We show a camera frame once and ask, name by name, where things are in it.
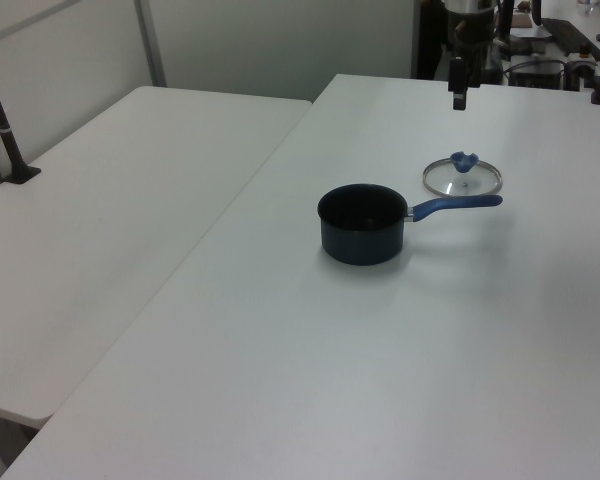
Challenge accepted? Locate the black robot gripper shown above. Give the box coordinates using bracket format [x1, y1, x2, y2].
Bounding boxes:
[447, 9, 499, 112]

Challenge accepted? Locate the glass lid blue knob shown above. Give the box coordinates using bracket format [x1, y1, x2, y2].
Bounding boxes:
[421, 150, 505, 198]

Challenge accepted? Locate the black electronics box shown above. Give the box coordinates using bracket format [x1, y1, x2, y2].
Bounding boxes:
[508, 59, 567, 91]

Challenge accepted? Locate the black keyboard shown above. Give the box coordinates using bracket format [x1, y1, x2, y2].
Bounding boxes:
[541, 17, 600, 60]

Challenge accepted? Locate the white side table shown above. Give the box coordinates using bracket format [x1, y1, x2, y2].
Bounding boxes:
[0, 85, 314, 422]

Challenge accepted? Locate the dark blue saucepan blue handle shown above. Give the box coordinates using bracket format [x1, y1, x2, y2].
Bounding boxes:
[317, 183, 504, 267]

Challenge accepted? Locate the grey partition frame post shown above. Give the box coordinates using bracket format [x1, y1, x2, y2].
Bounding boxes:
[133, 0, 168, 89]

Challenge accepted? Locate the black camera stand with cable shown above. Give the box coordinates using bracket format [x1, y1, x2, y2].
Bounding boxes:
[0, 41, 43, 186]

